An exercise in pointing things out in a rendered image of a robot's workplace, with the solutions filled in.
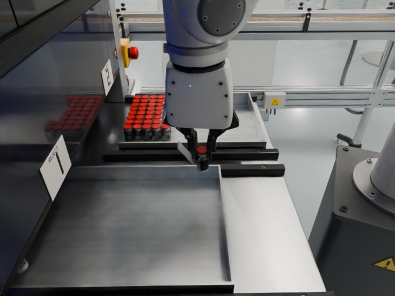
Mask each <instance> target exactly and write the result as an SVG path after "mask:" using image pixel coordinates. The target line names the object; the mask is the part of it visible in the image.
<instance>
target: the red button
mask: <svg viewBox="0 0 395 296"><path fill-rule="evenodd" d="M129 54H130V57H131V59H132V60H137V59H138V57H139V51H138V48H137V47H135V46H131V47H130V51H129Z"/></svg>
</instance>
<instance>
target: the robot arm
mask: <svg viewBox="0 0 395 296"><path fill-rule="evenodd" d="M258 1H259V0H162V5H163V15H164V21H165V32H166V41H167V43H164V44H163V52H164V53H168V55H169V59H170V61H169V62H168V63H167V65H166V77H165V95H166V116H165V119H164V121H163V122H164V124H166V125H168V126H172V127H175V128H176V129H177V130H178V131H180V132H181V133H182V134H183V135H184V136H185V139H186V140H187V141H188V151H190V152H191V154H192V159H194V158H196V154H197V151H196V149H197V148H198V134H197V131H196V130H195V129H209V133H208V137H207V158H208V159H212V153H216V140H217V137H219V136H220V135H221V134H223V133H224V132H225V131H227V130H230V129H234V128H236V127H239V119H238V116H237V114H236V112H235V110H234V108H233V82H232V71H231V67H230V62H229V60H228V58H227V57H228V54H229V39H232V38H233V37H234V36H235V35H236V34H237V33H238V32H239V31H240V30H241V29H242V28H243V27H244V25H245V24H246V22H247V21H248V19H249V18H250V16H251V14H252V13H253V11H254V10H255V7H256V5H257V3H258ZM352 182H353V185H354V188H355V189H356V190H357V192H358V193H359V194H360V195H361V196H362V197H363V198H364V199H365V200H366V201H367V202H368V203H369V204H371V205H372V206H374V207H375V208H377V209H379V210H380V211H382V212H384V213H386V214H388V215H391V216H393V217H395V121H394V123H393V125H392V128H391V130H390V133H389V135H388V137H387V139H386V141H385V144H384V146H383V148H382V150H381V152H380V155H379V158H374V159H367V160H364V161H362V162H360V163H359V164H358V165H356V166H355V168H354V170H353V172H352Z"/></svg>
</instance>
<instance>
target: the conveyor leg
mask: <svg viewBox="0 0 395 296"><path fill-rule="evenodd" d="M394 54H395V40H389V42H388V44H387V48H386V50H385V53H384V56H383V58H382V61H381V64H380V67H379V69H378V72H377V75H376V78H375V80H374V83H373V87H374V88H376V89H381V88H382V86H383V83H384V80H385V78H386V76H387V72H388V71H389V68H390V65H391V62H392V60H393V57H394ZM373 109H374V108H373V107H370V108H364V111H363V113H362V116H361V119H360V121H359V124H358V127H357V130H356V132H355V135H354V138H353V141H352V144H354V145H356V146H358V145H360V143H361V140H362V138H363V135H364V133H365V130H366V127H367V125H368V122H369V120H370V117H371V114H372V112H373Z"/></svg>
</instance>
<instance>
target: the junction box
mask: <svg viewBox="0 0 395 296"><path fill-rule="evenodd" d="M286 96H287V95H286V93H285V92H264V97H263V104H262V105H263V108H264V109H284V106H285V101H286Z"/></svg>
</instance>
